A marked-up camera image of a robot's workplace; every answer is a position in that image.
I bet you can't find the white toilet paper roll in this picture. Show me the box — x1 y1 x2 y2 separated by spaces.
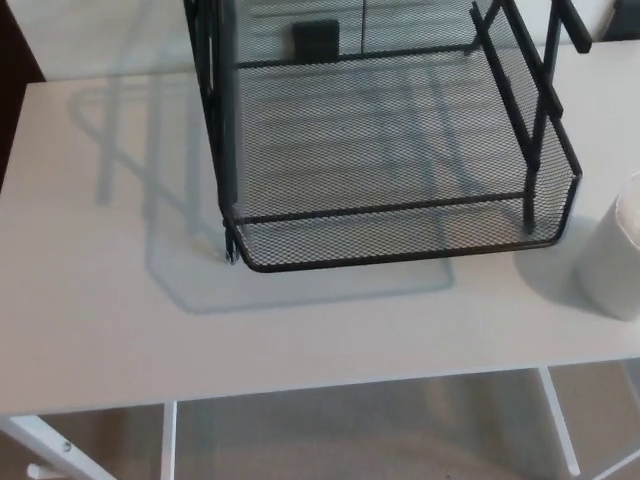
572 172 640 322

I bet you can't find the black mesh file tray rack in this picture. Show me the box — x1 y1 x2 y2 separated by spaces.
182 0 594 275

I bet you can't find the dark brown panel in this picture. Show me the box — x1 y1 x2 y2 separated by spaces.
0 0 47 194

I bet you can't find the white metal desk leg frame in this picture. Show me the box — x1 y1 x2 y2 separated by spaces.
0 399 180 480
538 368 584 480

